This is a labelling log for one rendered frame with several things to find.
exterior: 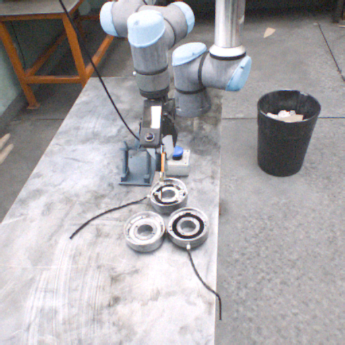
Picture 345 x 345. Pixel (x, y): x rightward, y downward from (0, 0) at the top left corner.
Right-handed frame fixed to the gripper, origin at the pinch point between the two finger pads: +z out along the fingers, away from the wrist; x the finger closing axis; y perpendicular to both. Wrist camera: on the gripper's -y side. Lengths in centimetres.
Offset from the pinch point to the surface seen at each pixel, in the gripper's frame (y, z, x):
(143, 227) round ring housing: -14.5, 11.4, 3.4
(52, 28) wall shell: 265, 63, 171
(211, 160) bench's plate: 14.9, 13.2, -11.5
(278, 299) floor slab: 15, 93, -40
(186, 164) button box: 7.7, 8.7, -5.1
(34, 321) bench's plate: -40.5, 13.1, 21.9
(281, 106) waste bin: 123, 61, -44
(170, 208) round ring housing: -8.4, 10.3, -2.9
